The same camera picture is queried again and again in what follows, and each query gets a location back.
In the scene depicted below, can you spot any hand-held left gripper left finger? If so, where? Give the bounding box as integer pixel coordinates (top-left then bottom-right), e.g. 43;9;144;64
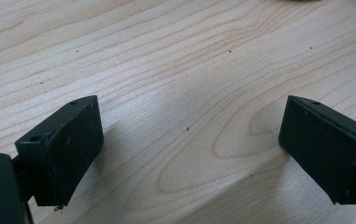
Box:
14;94;105;207

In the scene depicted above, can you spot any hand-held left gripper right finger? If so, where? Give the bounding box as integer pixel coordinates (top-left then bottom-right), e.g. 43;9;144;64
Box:
278;94;356;205

